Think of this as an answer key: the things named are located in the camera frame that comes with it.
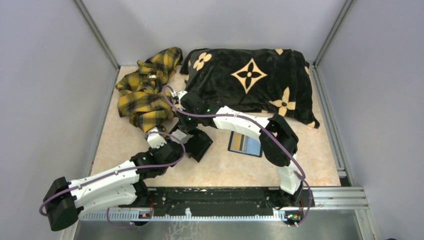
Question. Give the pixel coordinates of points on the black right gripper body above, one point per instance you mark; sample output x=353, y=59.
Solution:
x=188, y=123

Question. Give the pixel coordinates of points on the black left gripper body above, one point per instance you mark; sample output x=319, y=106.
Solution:
x=153, y=150

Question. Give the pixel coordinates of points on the white credit card stack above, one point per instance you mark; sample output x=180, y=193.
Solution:
x=182, y=136

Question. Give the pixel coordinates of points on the gold credit card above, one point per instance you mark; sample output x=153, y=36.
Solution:
x=238, y=142

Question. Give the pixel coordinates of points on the black blue card holder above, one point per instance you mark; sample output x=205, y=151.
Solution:
x=245, y=145

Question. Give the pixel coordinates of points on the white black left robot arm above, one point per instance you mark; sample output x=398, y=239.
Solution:
x=122, y=186

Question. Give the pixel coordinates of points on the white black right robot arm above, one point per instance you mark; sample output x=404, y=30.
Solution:
x=278, y=141

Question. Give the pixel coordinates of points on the black plastic card tray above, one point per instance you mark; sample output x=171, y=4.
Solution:
x=198, y=145

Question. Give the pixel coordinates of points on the yellow plaid cloth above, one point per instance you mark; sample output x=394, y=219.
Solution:
x=140, y=92

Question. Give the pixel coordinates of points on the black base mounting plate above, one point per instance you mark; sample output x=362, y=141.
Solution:
x=221, y=201

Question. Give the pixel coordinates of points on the black floral pillow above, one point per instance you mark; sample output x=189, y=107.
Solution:
x=263, y=80

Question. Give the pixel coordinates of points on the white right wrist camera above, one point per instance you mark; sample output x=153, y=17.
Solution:
x=177, y=98

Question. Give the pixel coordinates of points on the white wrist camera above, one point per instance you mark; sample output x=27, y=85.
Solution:
x=155, y=139
x=177, y=98

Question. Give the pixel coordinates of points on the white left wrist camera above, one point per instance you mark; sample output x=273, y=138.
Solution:
x=155, y=139

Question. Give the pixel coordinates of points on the aluminium front frame rail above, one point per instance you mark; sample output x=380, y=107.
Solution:
x=326, y=198

